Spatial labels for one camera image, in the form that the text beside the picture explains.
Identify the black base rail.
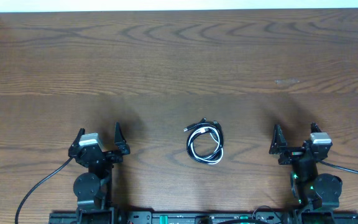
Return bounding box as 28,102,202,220
48,210,358,224

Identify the black usb cable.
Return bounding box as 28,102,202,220
183,118,224,163

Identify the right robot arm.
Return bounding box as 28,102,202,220
269,123,342,223

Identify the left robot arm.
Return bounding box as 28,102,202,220
68,122,131,224

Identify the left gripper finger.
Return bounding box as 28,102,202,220
114,122,131,155
68,128,85,156

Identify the white usb cable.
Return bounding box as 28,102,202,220
187,124,224,166

